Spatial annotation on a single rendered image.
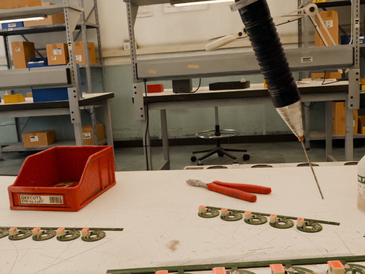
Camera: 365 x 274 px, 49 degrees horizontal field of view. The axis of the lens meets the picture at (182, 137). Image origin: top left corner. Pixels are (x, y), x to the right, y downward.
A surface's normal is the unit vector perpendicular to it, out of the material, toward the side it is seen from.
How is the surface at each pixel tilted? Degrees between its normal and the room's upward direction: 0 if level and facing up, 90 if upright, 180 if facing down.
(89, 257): 0
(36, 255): 0
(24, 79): 90
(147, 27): 90
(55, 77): 90
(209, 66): 90
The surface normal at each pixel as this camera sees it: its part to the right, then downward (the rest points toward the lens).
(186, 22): -0.15, 0.18
